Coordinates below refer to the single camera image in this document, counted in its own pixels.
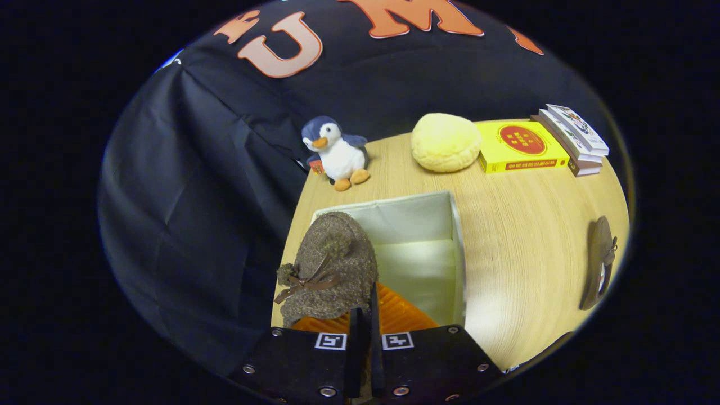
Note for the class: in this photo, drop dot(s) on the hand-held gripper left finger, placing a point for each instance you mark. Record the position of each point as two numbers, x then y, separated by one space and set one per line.
357 360

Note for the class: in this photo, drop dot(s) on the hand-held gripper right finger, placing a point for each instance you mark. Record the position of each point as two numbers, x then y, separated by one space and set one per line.
376 349

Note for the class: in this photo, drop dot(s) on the beige fabric storage box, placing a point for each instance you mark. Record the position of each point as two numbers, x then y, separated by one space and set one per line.
416 264

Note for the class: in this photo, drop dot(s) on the brown fuzzy shoe with bow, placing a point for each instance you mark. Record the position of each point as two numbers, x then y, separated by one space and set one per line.
332 264
597 264

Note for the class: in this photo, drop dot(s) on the penguin plush toy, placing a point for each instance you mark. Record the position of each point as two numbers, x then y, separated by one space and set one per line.
340 157

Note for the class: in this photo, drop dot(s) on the yellow round plush cushion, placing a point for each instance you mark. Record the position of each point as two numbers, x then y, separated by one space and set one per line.
444 143

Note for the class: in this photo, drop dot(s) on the yellow book with red circle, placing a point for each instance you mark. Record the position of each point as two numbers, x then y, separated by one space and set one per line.
520 143

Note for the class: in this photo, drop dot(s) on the brown cover book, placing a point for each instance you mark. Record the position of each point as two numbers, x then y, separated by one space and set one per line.
582 169

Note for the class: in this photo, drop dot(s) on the white illustrated book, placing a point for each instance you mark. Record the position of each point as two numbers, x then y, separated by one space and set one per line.
579 126

